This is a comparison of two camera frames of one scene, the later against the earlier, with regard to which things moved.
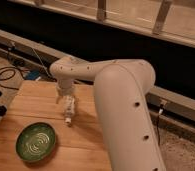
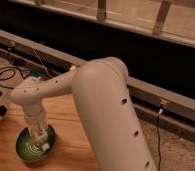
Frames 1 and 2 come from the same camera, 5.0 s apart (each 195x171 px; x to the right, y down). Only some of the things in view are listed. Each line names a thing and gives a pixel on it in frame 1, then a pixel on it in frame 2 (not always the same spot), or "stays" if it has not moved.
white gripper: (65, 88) -> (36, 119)
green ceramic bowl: (35, 142) stays
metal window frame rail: (180, 21) stays
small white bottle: (69, 108) -> (40, 137)
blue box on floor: (33, 75) stays
